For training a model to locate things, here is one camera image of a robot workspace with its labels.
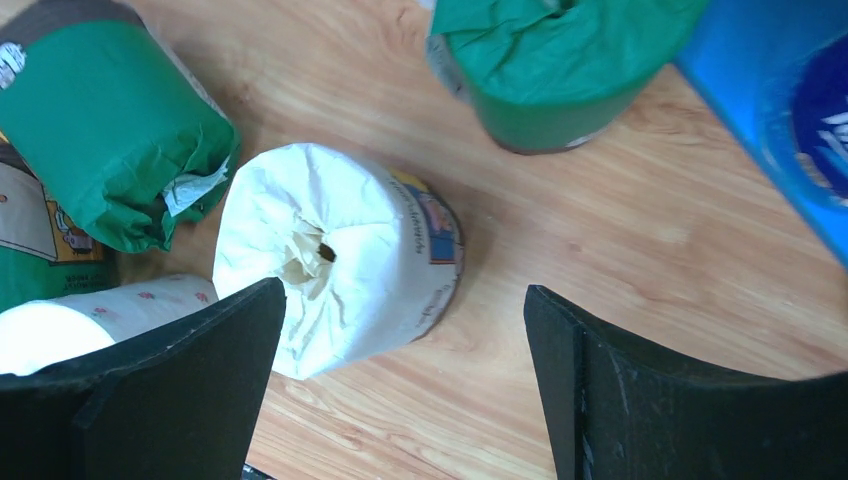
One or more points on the white paper towel roll front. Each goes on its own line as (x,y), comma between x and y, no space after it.
(43,332)

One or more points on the blue Tempo tissue pack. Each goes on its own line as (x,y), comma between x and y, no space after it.
(819,118)

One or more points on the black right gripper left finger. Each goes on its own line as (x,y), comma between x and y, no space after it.
(178,402)

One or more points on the green wrapped roll front left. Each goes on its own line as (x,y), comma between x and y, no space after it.
(44,255)

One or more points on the plain green wrapped roll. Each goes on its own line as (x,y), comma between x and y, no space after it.
(547,76)

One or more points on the green wrapped roll brown band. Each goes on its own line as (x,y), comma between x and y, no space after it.
(112,123)

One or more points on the cream roll blue picture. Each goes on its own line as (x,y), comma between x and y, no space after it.
(370,257)

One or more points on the blue shelf with coloured boards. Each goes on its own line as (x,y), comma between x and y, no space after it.
(745,59)

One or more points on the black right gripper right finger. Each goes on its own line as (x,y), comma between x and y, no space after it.
(620,406)

